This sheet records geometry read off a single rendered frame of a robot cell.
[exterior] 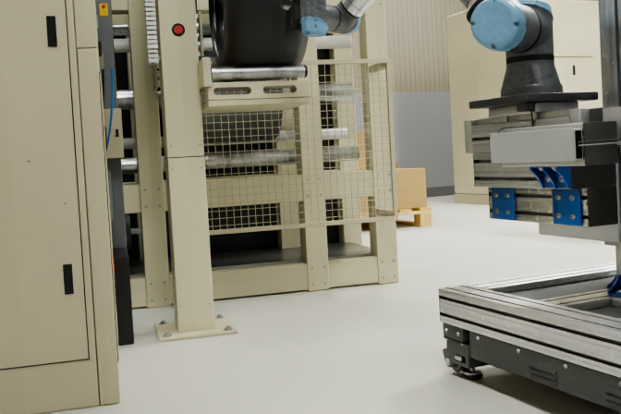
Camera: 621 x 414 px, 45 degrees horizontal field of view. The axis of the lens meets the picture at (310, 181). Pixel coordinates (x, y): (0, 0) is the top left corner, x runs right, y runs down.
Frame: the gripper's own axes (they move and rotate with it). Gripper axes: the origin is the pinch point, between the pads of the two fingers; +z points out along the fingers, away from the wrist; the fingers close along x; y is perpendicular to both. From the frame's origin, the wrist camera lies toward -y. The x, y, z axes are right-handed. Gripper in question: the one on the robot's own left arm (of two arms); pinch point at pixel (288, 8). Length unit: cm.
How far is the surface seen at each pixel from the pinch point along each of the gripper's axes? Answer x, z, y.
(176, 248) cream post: 38, 27, -77
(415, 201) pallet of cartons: -168, 307, -89
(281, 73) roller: -1.0, 19.7, -18.5
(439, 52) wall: -346, 633, 71
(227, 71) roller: 17.7, 19.6, -17.4
